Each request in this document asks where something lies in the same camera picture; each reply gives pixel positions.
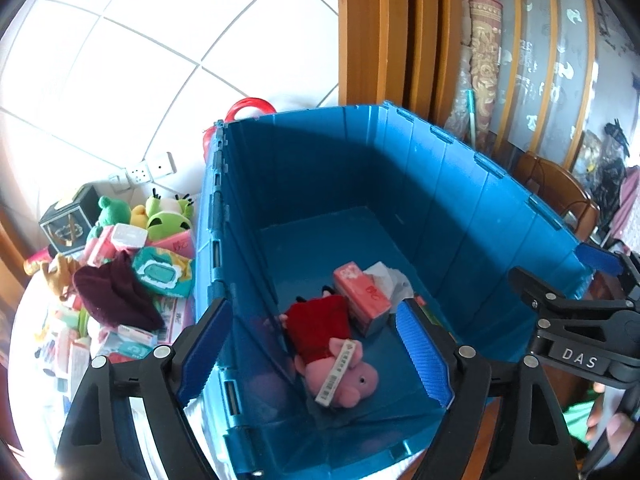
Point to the black plastic bags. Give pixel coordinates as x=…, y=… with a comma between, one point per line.
x=612, y=170

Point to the dark green frog plush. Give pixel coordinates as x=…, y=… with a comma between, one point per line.
x=107, y=212

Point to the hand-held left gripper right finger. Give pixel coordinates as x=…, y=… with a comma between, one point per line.
x=425, y=355

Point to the person's right hand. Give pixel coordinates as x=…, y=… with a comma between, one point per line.
x=621, y=434

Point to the pink pig plush toy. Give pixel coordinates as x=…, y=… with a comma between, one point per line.
x=320, y=330

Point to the blue plastic storage container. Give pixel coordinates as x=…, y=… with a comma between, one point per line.
x=450, y=185

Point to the pink tissue pack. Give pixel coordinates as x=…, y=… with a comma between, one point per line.
x=175, y=246
x=365, y=300

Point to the black gift box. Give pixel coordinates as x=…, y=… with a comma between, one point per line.
x=67, y=220

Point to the maroon knit hat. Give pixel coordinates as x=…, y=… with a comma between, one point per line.
x=115, y=290

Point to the pink white small box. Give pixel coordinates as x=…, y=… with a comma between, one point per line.
x=127, y=236

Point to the green cloth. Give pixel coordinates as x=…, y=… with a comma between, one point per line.
x=577, y=425

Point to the light green frog plush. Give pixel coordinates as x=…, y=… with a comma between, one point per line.
x=167, y=217

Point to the brown plush toy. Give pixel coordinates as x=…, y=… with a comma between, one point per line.
x=57, y=275

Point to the patterned glass door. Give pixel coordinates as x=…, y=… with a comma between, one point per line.
x=545, y=60

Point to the pink cloth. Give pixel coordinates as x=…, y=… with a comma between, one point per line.
x=631, y=205

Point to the crumpled white plastic wrapper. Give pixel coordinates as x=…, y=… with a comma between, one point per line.
x=396, y=280

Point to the rolled patterned carpet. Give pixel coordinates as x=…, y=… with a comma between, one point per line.
x=482, y=60

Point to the teal wet wipes pack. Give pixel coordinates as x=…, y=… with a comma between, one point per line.
x=127, y=344

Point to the green wet wipes pack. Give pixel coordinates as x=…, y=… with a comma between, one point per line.
x=160, y=270

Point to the wooden door frame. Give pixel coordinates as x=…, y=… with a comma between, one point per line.
x=380, y=35

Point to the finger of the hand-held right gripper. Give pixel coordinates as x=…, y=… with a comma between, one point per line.
x=542, y=292
x=600, y=257

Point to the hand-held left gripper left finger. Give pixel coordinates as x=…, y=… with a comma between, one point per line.
x=205, y=355

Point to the pile of small packets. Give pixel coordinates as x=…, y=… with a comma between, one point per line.
x=65, y=345

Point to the wooden chair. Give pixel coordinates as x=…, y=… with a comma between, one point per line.
x=555, y=185

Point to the white wall socket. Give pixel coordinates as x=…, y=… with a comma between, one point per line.
x=150, y=167

